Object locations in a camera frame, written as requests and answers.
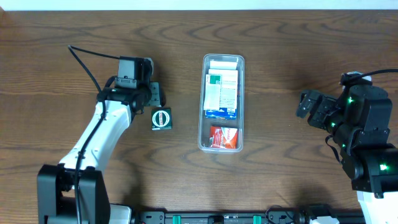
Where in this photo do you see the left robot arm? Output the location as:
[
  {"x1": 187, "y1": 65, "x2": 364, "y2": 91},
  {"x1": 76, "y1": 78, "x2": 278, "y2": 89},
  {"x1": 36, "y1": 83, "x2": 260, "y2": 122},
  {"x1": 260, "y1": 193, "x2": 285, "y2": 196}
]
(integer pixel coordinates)
[{"x1": 37, "y1": 77, "x2": 163, "y2": 223}]

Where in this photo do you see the red Panadol box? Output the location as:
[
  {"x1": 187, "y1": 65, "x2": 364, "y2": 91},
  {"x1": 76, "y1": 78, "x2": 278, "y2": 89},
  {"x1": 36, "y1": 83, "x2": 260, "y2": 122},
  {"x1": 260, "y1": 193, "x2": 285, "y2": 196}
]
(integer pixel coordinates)
[{"x1": 209, "y1": 126, "x2": 238, "y2": 149}]

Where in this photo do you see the black cable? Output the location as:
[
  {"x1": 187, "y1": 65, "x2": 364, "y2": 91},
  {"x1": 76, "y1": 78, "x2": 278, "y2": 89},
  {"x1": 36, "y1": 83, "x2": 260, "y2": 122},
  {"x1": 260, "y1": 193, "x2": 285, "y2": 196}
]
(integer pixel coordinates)
[
  {"x1": 351, "y1": 68, "x2": 398, "y2": 78},
  {"x1": 67, "y1": 45, "x2": 121, "y2": 224}
]

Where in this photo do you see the green Zam-Buk box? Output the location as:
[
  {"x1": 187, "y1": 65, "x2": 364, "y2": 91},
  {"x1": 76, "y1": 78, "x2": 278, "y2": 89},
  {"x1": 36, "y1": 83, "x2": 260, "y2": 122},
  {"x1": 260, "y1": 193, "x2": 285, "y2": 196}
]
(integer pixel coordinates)
[{"x1": 151, "y1": 108, "x2": 172, "y2": 131}]

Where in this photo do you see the dark bottle white cap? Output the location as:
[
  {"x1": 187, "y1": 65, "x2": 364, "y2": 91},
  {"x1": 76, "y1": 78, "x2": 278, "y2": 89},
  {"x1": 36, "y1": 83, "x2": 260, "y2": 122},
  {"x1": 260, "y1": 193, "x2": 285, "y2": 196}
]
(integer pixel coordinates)
[{"x1": 159, "y1": 90, "x2": 166, "y2": 107}]

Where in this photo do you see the blue medicine box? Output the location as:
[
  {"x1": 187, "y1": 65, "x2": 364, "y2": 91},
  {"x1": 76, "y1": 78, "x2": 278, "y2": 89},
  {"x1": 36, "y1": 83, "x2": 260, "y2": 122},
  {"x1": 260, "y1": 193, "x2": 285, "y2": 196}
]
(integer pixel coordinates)
[{"x1": 205, "y1": 68, "x2": 238, "y2": 119}]

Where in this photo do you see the clear plastic container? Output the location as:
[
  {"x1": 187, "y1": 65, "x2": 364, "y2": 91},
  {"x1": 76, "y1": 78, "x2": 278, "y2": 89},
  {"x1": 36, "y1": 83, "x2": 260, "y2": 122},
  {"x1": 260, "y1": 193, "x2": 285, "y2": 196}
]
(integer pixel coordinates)
[{"x1": 198, "y1": 54, "x2": 245, "y2": 154}]

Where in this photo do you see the white green medicine box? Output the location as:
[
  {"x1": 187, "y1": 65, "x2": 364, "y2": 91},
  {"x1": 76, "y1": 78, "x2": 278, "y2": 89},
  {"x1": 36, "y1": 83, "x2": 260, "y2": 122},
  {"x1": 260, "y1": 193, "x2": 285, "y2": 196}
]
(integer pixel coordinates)
[{"x1": 203, "y1": 74, "x2": 221, "y2": 110}]

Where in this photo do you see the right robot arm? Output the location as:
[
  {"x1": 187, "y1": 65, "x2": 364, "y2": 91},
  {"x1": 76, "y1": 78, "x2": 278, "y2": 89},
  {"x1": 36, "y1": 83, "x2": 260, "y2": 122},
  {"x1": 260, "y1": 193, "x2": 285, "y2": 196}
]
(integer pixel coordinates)
[{"x1": 296, "y1": 84, "x2": 397, "y2": 223}]

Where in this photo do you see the left black cable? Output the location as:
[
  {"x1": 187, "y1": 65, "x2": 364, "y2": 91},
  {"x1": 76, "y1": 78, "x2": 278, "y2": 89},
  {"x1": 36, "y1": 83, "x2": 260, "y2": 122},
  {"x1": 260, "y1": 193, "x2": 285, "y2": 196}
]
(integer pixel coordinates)
[{"x1": 67, "y1": 45, "x2": 121, "y2": 224}]

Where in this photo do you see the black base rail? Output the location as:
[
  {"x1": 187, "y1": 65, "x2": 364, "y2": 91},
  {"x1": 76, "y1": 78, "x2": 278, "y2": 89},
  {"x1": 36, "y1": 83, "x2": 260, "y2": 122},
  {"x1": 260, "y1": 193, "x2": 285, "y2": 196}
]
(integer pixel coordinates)
[{"x1": 130, "y1": 204, "x2": 366, "y2": 224}]

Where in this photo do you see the right black cable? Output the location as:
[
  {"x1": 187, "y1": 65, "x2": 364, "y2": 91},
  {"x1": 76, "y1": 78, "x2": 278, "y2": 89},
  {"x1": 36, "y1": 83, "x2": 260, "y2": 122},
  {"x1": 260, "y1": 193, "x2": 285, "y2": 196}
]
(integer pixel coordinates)
[{"x1": 351, "y1": 68, "x2": 398, "y2": 78}]

